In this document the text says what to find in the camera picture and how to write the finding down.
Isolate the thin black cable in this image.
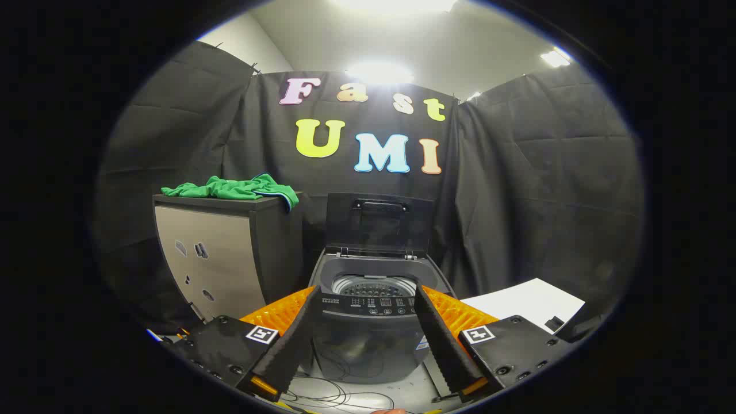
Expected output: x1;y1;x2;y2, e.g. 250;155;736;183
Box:
282;374;403;412

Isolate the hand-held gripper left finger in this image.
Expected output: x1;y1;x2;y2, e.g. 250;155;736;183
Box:
170;286;323;402

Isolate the grey cabinet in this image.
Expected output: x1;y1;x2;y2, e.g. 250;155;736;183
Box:
152;193;305;323

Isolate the ceiling light panel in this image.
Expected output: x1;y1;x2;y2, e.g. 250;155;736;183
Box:
345;60;415;84
331;0;461;15
540;49;573;68

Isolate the green polo shirt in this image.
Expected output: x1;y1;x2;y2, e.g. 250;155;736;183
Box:
161;174;300;212

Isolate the grey washing machine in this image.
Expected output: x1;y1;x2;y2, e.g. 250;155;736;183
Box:
308;247;455;385

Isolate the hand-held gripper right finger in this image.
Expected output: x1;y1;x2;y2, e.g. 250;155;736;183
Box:
414;285;576;403

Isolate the dark washing machine lid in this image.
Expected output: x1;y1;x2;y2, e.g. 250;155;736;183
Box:
325;193;435;259

